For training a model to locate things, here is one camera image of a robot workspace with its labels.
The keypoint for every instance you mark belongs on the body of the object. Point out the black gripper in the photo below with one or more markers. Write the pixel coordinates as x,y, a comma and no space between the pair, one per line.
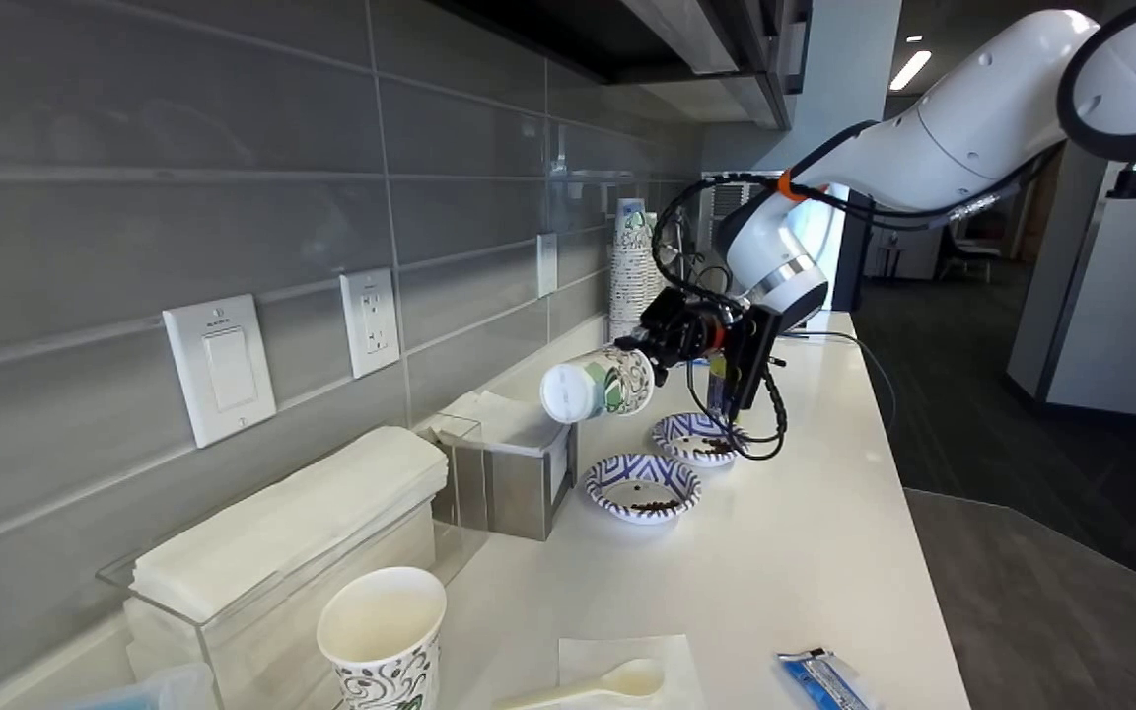
679,328

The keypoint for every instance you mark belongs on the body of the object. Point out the patterned paper cup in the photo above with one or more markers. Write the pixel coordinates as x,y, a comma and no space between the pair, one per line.
382,634
599,383

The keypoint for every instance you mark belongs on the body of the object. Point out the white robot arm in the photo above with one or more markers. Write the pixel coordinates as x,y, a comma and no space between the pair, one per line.
1053,76

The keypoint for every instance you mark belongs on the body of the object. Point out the stack of paper cups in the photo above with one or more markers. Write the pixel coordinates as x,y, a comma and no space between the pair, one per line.
633,275

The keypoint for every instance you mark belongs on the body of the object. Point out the blue patterned paper bowl far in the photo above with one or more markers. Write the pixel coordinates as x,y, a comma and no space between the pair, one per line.
691,445

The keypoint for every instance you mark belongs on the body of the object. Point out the blue patterned paper bowl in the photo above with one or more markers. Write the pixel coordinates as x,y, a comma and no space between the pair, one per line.
642,487
691,445

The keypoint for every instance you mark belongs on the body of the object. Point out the blue patterned paper bowl near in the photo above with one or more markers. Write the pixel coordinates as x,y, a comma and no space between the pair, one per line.
642,487

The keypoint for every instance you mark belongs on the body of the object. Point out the steel napkin dispenser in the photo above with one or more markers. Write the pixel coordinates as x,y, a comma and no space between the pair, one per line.
508,462

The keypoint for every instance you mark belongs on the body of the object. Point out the white plastic spoon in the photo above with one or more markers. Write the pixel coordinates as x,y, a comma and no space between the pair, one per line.
629,679

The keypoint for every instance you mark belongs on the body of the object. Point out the clear napkin holder with napkins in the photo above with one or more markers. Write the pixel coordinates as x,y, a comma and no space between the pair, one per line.
241,591

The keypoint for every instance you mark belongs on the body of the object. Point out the white wall outlet right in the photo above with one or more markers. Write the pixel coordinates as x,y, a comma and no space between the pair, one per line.
546,262

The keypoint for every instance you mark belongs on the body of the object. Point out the white wall outlet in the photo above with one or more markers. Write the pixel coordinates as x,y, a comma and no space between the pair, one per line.
546,262
372,321

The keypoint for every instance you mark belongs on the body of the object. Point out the white wall outlet middle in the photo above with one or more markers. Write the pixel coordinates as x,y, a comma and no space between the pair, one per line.
372,321

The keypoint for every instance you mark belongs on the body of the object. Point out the white light switch plate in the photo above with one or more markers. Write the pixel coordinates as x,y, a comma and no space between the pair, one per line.
222,369

